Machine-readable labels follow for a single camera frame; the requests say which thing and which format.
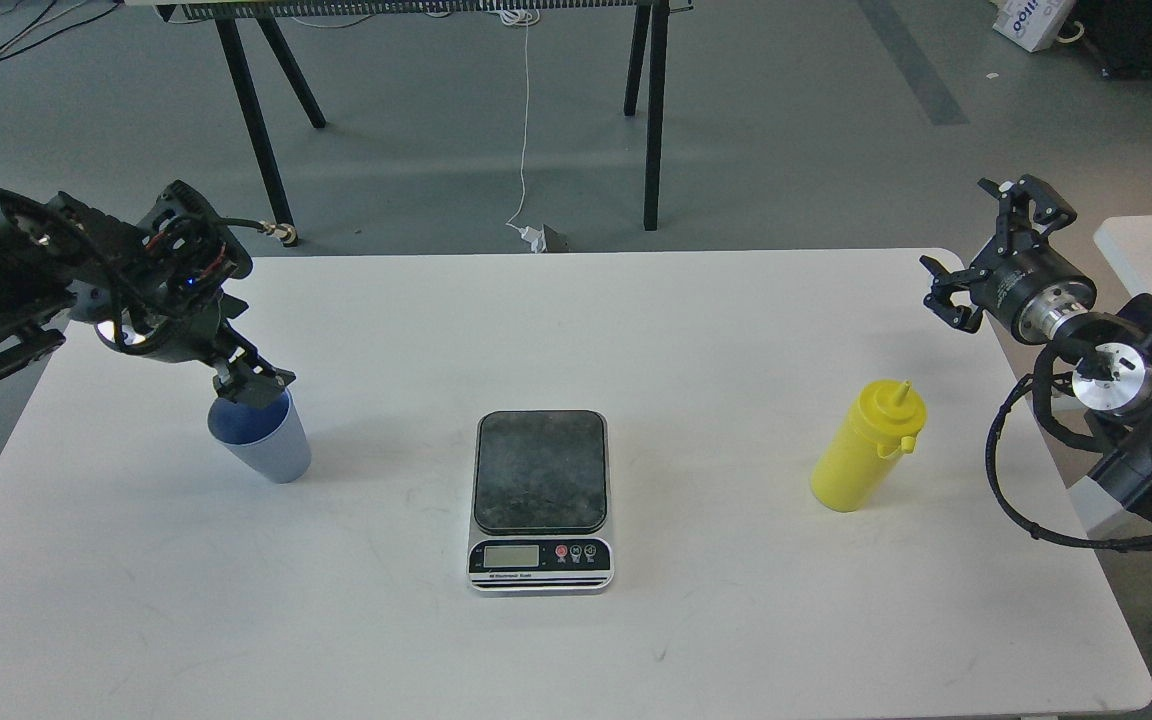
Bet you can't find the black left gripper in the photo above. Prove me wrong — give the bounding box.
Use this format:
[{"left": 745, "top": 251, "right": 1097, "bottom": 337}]
[{"left": 96, "top": 179, "right": 297, "bottom": 409}]

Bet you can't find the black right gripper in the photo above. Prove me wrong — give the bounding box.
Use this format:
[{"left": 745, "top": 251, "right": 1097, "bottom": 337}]
[{"left": 919, "top": 174, "right": 1097, "bottom": 346}]

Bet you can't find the blue ribbed cup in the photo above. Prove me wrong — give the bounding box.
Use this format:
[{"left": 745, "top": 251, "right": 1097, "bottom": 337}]
[{"left": 207, "top": 391, "right": 312, "bottom": 484}]

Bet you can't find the yellow squeeze bottle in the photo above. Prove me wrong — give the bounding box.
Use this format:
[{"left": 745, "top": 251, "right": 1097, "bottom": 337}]
[{"left": 810, "top": 379, "right": 929, "bottom": 511}]

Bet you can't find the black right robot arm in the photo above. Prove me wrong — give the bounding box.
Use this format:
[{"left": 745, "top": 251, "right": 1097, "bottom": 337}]
[{"left": 922, "top": 174, "right": 1152, "bottom": 553}]

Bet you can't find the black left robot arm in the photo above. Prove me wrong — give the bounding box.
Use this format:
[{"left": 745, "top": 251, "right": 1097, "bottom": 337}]
[{"left": 0, "top": 179, "right": 296, "bottom": 407}]

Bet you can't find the digital kitchen scale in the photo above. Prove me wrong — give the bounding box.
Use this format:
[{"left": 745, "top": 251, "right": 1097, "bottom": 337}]
[{"left": 467, "top": 409, "right": 614, "bottom": 596}]

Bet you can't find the white cardboard box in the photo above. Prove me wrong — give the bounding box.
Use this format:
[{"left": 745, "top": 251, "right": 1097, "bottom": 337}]
[{"left": 992, "top": 0, "right": 1078, "bottom": 53}]

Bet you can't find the white power adapter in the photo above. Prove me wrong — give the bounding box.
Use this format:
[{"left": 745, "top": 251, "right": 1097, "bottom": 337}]
[{"left": 509, "top": 223, "right": 570, "bottom": 253}]

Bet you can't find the black trestle table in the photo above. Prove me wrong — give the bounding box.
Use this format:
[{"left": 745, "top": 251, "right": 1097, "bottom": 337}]
[{"left": 124, "top": 0, "right": 695, "bottom": 249}]

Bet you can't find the white hanging cable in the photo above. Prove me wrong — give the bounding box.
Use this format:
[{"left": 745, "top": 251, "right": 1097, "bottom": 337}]
[{"left": 505, "top": 8, "right": 537, "bottom": 233}]

